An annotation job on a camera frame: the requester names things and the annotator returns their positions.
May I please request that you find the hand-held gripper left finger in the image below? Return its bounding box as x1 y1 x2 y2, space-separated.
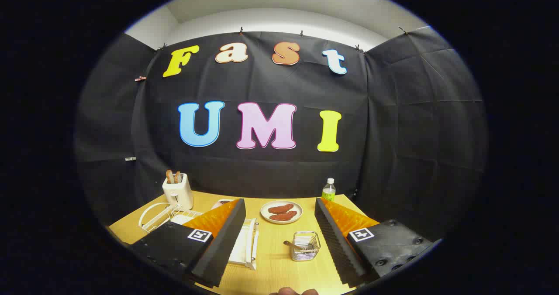
129 198 246 288

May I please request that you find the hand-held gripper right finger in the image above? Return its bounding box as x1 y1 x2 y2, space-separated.
314 197 442 288

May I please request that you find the white wire dish rack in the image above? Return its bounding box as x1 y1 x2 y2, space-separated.
139 202 259 271

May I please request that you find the silver wire basket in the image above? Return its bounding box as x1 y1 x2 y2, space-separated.
290 231 321 261

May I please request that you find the white plate with meat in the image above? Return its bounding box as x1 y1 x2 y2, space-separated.
260 200 304 224

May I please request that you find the green label plastic bottle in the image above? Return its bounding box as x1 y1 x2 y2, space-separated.
322 178 336 202

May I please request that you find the white toaster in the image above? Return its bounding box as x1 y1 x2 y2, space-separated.
162 174 193 210

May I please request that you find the black backdrop cloth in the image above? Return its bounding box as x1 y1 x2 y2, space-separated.
74 27 487 243

